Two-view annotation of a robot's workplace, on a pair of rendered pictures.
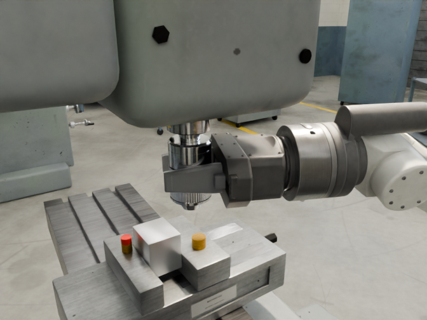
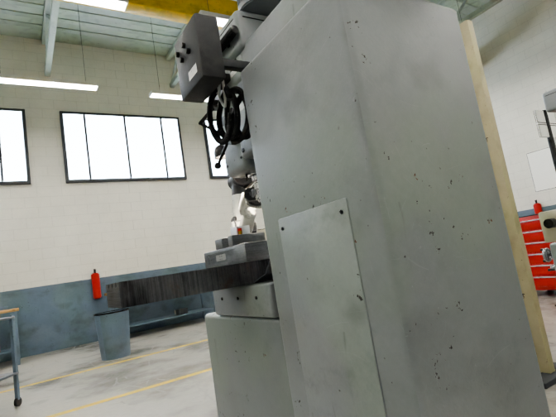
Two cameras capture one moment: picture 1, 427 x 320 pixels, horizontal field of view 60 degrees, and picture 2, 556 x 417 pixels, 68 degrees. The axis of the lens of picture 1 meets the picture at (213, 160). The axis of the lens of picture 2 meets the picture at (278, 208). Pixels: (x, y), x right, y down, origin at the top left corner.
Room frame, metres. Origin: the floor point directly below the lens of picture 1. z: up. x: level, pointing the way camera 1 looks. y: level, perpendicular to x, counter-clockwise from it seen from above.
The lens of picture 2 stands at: (0.38, 1.74, 0.93)
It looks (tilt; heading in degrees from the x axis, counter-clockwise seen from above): 7 degrees up; 268
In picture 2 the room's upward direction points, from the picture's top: 9 degrees counter-clockwise
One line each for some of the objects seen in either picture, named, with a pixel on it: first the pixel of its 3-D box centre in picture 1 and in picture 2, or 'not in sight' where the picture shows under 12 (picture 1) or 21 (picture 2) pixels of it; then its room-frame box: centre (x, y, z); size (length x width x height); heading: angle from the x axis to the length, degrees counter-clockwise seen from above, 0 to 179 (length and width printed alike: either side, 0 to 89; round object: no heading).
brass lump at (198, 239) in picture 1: (199, 241); not in sight; (0.49, 0.02, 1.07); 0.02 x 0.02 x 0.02
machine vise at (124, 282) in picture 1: (176, 272); (239, 250); (0.50, 0.06, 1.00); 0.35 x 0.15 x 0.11; 124
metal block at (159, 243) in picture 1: (157, 246); (240, 234); (0.48, 0.09, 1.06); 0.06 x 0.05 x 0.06; 34
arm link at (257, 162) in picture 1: (269, 166); (256, 195); (0.39, -0.06, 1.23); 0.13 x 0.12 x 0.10; 9
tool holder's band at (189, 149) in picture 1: (189, 143); not in sight; (0.38, 0.03, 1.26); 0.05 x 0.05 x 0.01
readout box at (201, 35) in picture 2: not in sight; (197, 60); (0.51, 0.45, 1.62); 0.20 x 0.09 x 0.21; 121
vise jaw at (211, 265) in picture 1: (189, 249); (234, 242); (0.51, 0.04, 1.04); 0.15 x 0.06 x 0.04; 34
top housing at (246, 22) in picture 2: not in sight; (241, 61); (0.37, 0.04, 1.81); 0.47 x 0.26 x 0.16; 121
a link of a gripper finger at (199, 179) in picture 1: (194, 181); not in sight; (0.35, 0.02, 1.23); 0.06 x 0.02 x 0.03; 100
